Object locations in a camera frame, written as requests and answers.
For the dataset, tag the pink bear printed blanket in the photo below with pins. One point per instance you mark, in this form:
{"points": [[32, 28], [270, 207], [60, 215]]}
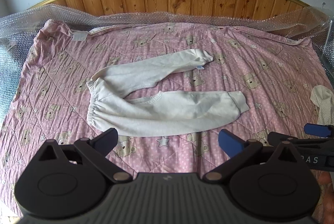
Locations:
{"points": [[65, 77]]}

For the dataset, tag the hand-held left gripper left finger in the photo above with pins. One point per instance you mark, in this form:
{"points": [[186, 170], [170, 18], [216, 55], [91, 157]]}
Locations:
{"points": [[106, 139]]}

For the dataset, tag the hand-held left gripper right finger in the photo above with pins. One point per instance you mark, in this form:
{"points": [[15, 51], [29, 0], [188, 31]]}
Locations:
{"points": [[231, 141]]}

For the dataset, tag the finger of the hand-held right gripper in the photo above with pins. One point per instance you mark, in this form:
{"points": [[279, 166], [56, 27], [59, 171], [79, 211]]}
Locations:
{"points": [[281, 136], [317, 130]]}

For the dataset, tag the white pants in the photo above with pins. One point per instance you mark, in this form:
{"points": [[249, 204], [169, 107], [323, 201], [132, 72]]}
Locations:
{"points": [[156, 109]]}

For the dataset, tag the cream striped cloth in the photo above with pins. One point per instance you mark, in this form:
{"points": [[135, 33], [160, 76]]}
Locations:
{"points": [[323, 106]]}

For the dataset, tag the clear bubble wrap sheet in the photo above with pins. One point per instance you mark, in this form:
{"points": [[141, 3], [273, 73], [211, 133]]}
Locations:
{"points": [[21, 21]]}

